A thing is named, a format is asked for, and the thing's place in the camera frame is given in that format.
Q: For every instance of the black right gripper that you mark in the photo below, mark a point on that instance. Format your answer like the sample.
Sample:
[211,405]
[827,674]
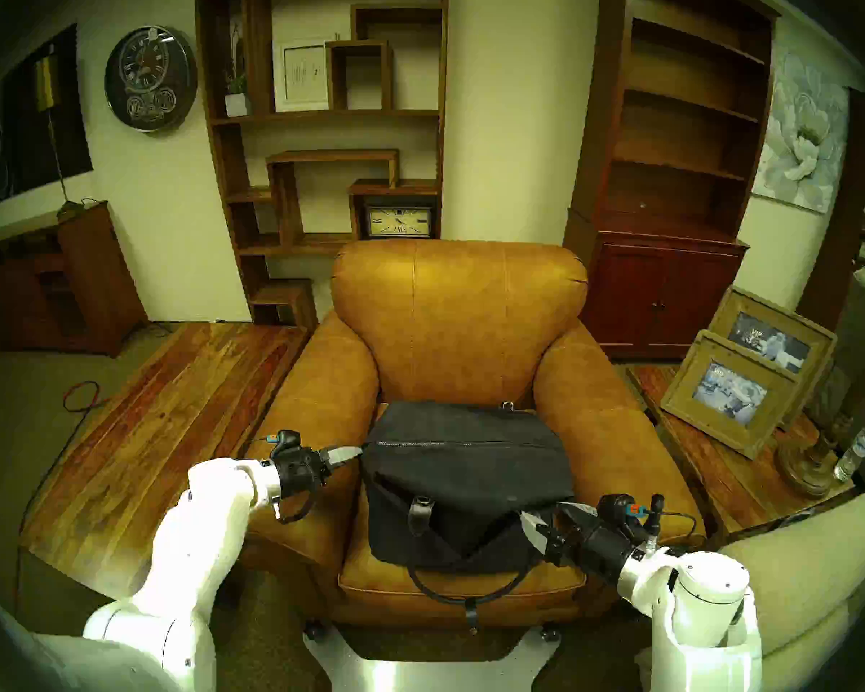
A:
[591,546]

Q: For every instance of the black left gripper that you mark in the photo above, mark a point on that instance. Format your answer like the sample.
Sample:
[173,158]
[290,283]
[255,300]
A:
[301,474]

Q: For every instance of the black canvas zipper bag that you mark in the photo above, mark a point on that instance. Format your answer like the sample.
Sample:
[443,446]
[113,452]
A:
[468,481]

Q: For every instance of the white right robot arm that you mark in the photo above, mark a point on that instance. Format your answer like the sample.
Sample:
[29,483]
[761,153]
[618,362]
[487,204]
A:
[699,611]

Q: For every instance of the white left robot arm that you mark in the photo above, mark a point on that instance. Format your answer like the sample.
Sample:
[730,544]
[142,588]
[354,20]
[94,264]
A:
[194,539]

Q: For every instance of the open wooden shelf unit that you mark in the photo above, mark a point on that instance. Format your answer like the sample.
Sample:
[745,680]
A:
[288,193]

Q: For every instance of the rustic wooden side table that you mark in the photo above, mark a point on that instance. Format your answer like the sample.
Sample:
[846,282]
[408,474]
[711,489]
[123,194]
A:
[721,481]

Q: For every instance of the rustic wooden coffee table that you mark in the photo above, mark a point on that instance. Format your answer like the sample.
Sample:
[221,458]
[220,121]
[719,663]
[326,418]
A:
[166,424]

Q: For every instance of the tan leather armchair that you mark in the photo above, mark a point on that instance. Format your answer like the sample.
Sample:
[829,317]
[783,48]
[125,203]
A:
[454,316]

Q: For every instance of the rectangular wooden table clock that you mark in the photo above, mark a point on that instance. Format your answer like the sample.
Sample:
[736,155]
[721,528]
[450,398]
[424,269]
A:
[398,222]

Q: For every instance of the dark red bookcase cabinet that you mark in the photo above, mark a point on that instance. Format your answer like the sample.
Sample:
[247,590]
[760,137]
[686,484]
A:
[656,294]

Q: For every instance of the turned wooden table lamp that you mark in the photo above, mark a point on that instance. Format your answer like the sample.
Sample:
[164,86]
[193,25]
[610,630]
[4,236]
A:
[807,471]

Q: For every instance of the brown wooden sideboard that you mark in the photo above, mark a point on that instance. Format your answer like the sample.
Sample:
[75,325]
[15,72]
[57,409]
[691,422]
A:
[94,280]

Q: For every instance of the clear plastic water bottle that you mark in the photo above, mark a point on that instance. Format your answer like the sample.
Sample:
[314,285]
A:
[852,456]

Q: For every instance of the grey upholstered chair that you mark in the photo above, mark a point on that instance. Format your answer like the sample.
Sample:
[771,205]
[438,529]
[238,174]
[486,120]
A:
[861,337]

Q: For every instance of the small potted plant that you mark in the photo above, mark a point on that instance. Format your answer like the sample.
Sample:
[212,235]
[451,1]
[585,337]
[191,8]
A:
[236,103]

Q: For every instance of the white framed certificate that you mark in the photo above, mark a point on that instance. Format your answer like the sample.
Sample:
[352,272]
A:
[301,74]

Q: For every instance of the white flower painting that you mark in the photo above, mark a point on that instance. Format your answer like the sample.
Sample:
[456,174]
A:
[800,128]

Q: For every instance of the tall gold shade lamp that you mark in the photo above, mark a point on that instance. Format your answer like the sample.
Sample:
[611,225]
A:
[45,85]

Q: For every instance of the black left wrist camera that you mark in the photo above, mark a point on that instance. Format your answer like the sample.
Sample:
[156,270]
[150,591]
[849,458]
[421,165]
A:
[286,442]

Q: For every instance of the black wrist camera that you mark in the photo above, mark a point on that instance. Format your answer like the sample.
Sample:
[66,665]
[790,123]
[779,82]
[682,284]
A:
[286,442]
[620,510]

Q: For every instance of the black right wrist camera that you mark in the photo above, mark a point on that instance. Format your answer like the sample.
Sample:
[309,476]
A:
[620,510]

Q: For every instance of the small wooden picture frame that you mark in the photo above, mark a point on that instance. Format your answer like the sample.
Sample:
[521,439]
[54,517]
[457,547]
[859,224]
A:
[692,380]

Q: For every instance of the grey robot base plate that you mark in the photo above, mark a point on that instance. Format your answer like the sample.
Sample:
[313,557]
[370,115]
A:
[418,672]

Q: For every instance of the large wooden picture frame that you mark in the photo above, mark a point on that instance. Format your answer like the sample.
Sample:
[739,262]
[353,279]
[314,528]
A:
[807,323]

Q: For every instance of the dark wooden door frame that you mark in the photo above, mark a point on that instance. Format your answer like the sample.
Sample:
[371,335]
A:
[843,229]

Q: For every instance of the round black wall clock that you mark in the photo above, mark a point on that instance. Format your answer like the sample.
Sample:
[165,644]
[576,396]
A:
[150,78]

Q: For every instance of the black zebra wall picture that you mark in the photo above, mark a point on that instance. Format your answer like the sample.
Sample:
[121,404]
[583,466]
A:
[14,143]

